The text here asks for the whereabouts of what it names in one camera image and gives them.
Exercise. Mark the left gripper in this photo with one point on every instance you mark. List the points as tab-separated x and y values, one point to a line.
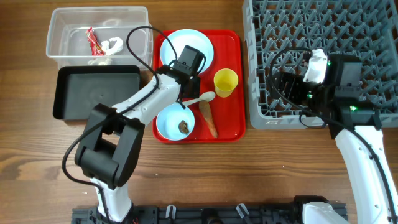
194	92

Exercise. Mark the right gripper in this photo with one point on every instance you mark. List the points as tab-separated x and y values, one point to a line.
294	81

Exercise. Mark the white plastic spoon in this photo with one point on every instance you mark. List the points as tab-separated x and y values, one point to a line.
207	96

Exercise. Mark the orange carrot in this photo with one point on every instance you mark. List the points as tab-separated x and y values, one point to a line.
205	110

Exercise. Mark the yellow cup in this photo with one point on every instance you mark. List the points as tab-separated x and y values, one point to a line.
225	81

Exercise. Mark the light blue bowl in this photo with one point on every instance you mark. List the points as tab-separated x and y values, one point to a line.
168	119

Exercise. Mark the brown food scrap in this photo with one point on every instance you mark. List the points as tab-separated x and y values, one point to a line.
183	127

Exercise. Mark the light blue plate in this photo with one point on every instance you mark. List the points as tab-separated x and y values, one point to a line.
183	37

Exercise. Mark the white tissue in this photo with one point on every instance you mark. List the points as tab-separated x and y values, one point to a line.
110	47

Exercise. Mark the red snack wrapper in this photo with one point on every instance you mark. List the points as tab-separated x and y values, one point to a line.
95	47

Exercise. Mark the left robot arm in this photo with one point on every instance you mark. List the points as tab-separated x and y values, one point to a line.
108	150

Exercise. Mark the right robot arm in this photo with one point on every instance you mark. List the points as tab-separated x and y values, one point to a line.
330	90

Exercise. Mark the grey dishwasher rack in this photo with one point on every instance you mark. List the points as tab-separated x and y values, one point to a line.
274	30

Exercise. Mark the red serving tray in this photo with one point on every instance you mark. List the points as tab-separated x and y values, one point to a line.
228	113

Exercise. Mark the black plastic tray bin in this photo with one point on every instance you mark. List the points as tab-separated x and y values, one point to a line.
80	88

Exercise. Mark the clear plastic bin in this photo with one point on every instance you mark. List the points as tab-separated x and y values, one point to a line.
68	45

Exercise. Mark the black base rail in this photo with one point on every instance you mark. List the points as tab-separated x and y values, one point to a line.
152	214

